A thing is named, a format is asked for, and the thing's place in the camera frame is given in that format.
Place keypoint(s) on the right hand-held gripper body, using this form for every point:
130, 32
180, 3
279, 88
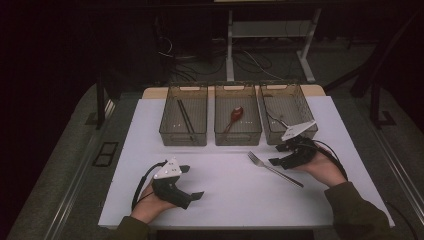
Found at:
298, 151

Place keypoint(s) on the transparent grey plastic bin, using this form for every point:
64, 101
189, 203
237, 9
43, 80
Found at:
248, 115
183, 115
286, 103

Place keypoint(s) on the white metal desk frame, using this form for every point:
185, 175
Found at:
270, 29

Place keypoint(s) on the person's left hand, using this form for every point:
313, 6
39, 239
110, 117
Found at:
150, 203

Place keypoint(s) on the person's right hand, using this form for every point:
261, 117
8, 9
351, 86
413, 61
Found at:
323, 166

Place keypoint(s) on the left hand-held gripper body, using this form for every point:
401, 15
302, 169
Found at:
170, 188

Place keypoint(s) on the silver metal fork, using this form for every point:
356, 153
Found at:
266, 165

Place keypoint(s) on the black chopstick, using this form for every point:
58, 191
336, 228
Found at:
187, 116
184, 116

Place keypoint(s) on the black metal stand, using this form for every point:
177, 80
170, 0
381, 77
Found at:
100, 106
375, 106

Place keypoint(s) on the metal floor rail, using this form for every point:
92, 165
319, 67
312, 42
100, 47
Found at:
76, 180
403, 176

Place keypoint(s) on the white table cover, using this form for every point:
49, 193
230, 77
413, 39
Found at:
233, 200

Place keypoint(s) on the brown wooden spoon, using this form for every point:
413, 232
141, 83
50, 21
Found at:
236, 114

